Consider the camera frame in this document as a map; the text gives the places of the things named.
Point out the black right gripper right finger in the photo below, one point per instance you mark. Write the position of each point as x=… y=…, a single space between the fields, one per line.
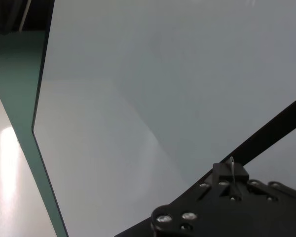
x=242 y=174

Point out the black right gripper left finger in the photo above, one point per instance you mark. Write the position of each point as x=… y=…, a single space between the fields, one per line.
x=222 y=170

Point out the pale thin bar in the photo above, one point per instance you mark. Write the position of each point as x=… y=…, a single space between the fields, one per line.
x=25 y=14

